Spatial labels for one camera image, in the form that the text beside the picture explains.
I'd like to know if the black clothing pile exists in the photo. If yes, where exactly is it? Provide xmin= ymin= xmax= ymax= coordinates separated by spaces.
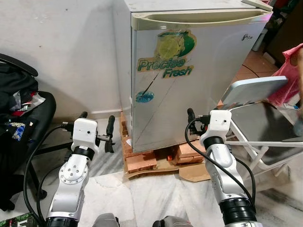
xmin=0 ymin=64 xmax=45 ymax=119

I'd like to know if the person in pink shirt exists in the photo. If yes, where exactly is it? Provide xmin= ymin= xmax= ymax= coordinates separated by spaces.
xmin=267 ymin=44 xmax=303 ymax=108

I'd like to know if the brown cardboard sheet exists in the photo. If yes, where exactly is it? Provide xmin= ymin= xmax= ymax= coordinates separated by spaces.
xmin=124 ymin=157 xmax=212 ymax=183

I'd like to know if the black office chair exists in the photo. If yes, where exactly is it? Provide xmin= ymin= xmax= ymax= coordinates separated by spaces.
xmin=0 ymin=53 xmax=57 ymax=212

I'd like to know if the green Precise Fresh sticker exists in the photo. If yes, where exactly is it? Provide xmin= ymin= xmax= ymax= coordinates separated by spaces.
xmin=136 ymin=29 xmax=197 ymax=79

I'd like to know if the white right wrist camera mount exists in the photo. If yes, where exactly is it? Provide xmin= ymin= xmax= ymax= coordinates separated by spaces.
xmin=199 ymin=109 xmax=233 ymax=148

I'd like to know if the green printed package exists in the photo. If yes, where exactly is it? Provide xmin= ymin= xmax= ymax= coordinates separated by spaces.
xmin=0 ymin=213 xmax=30 ymax=227

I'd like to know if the white flat lid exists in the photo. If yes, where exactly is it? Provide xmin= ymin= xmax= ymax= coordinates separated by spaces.
xmin=241 ymin=0 xmax=274 ymax=11

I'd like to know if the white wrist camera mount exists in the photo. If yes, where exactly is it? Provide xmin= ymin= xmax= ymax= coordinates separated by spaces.
xmin=72 ymin=118 xmax=99 ymax=153
xmin=199 ymin=109 xmax=233 ymax=148

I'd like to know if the black bag with blue print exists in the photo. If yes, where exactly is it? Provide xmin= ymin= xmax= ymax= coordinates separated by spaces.
xmin=0 ymin=117 xmax=36 ymax=145

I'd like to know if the pale grey flat board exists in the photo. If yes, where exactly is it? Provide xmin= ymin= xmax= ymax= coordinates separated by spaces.
xmin=220 ymin=76 xmax=289 ymax=108

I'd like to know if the small blue round sticker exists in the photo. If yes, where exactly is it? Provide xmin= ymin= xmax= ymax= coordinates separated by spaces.
xmin=135 ymin=90 xmax=155 ymax=104

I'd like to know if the white stool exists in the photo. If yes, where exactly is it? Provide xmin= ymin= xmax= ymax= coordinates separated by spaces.
xmin=252 ymin=27 xmax=269 ymax=52

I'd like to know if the grey robot left leg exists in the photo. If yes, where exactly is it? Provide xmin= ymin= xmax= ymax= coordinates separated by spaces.
xmin=92 ymin=213 xmax=120 ymax=227

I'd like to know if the orange brick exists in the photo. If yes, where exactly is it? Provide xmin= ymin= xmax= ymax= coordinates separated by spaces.
xmin=125 ymin=154 xmax=158 ymax=173
xmin=177 ymin=143 xmax=206 ymax=166
xmin=120 ymin=113 xmax=134 ymax=155

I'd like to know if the white folding chair grey seat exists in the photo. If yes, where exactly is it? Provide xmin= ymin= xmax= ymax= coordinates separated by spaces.
xmin=222 ymin=101 xmax=303 ymax=184

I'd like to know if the small silver fridge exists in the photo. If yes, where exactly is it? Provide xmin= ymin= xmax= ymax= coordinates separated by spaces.
xmin=113 ymin=0 xmax=274 ymax=153

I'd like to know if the small black floor object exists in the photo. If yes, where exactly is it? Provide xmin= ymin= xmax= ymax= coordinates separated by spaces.
xmin=105 ymin=139 xmax=115 ymax=153

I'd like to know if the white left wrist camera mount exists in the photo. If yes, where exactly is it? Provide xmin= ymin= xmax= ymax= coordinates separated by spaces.
xmin=72 ymin=118 xmax=99 ymax=153

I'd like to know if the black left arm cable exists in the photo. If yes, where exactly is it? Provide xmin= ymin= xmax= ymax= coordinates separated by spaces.
xmin=22 ymin=124 xmax=72 ymax=227

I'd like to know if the dark wooden cabinet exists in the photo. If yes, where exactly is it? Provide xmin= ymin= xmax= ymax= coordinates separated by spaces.
xmin=265 ymin=0 xmax=303 ymax=66

